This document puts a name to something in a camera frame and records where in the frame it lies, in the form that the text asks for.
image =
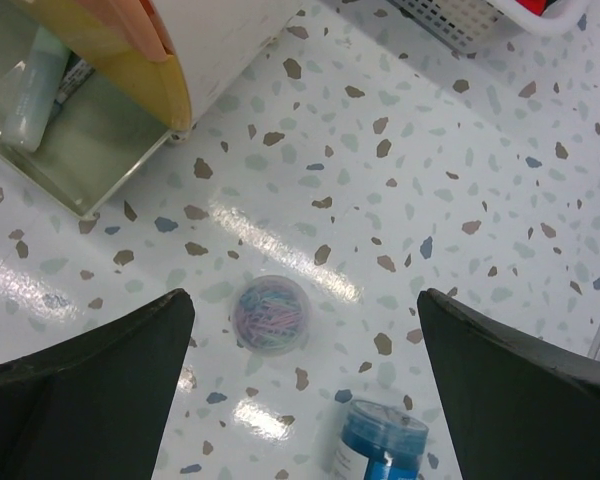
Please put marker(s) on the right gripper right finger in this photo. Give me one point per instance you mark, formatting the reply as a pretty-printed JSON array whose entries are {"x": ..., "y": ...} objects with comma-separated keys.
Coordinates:
[{"x": 516, "y": 406}]

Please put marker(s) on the teal-tipped pen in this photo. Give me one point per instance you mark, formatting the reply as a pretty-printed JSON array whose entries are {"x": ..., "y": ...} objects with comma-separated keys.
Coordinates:
[{"x": 77, "y": 72}]

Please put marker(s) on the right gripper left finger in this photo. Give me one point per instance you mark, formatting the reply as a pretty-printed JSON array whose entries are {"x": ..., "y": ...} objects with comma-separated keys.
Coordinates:
[{"x": 96, "y": 406}]

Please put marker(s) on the white plastic basket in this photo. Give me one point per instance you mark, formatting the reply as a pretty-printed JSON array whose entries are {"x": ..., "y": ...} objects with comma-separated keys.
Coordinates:
[{"x": 467, "y": 26}]

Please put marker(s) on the red folded cloth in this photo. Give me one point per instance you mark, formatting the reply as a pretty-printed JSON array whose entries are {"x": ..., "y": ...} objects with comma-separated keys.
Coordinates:
[{"x": 536, "y": 7}]

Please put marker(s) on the beige round drawer organizer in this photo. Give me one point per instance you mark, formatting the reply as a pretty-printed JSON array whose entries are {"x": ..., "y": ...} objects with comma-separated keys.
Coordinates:
[{"x": 159, "y": 66}]

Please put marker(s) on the clear green-capped tube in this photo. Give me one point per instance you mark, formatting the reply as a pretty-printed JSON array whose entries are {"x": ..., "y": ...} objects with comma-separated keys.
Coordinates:
[{"x": 29, "y": 114}]

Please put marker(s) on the clear round pin jar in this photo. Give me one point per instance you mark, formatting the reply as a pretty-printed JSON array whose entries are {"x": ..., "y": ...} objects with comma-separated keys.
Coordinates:
[{"x": 271, "y": 316}]

